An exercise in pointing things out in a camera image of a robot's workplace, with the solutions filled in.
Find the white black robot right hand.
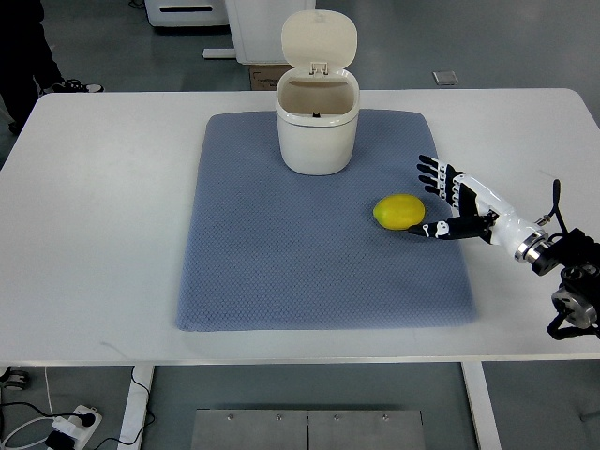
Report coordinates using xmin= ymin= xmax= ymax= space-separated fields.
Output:
xmin=408 ymin=155 xmax=549 ymax=263

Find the yellow lemon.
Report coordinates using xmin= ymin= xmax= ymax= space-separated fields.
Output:
xmin=372 ymin=193 xmax=426 ymax=231

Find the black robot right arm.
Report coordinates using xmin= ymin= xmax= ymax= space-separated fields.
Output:
xmin=532 ymin=179 xmax=599 ymax=340

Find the white trash bin open lid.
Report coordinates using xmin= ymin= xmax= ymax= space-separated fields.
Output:
xmin=276 ymin=9 xmax=360 ymax=175

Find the grey floor socket plate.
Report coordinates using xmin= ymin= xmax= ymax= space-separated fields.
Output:
xmin=432 ymin=70 xmax=458 ymax=86

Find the right white table leg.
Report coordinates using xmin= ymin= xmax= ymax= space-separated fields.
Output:
xmin=461 ymin=362 xmax=502 ymax=450

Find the white table leg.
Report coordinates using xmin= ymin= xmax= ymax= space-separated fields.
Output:
xmin=117 ymin=365 xmax=155 ymax=450
xmin=461 ymin=362 xmax=502 ymax=450

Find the blue quilted cloth mat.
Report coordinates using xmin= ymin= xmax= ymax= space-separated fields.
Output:
xmin=176 ymin=110 xmax=476 ymax=332

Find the brown cardboard box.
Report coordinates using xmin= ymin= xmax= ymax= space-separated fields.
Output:
xmin=248 ymin=65 xmax=292 ymax=91

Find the white cabinet base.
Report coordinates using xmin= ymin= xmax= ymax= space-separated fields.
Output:
xmin=202 ymin=0 xmax=316 ymax=66

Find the white machine with slot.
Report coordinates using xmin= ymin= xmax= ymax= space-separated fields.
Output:
xmin=144 ymin=0 xmax=229 ymax=27

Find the left white table leg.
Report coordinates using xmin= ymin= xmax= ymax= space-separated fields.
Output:
xmin=117 ymin=365 xmax=155 ymax=450

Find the black white sneaker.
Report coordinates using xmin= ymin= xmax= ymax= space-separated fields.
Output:
xmin=50 ymin=79 xmax=104 ymax=93

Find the white power strip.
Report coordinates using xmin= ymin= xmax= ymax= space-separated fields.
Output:
xmin=52 ymin=405 xmax=102 ymax=443

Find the person in black clothes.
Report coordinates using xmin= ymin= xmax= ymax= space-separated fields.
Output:
xmin=1 ymin=1 xmax=64 ymax=133

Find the black power cable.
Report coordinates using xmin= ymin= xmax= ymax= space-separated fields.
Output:
xmin=0 ymin=365 xmax=156 ymax=450

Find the white cable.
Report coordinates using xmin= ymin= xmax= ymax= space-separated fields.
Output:
xmin=0 ymin=366 xmax=62 ymax=450

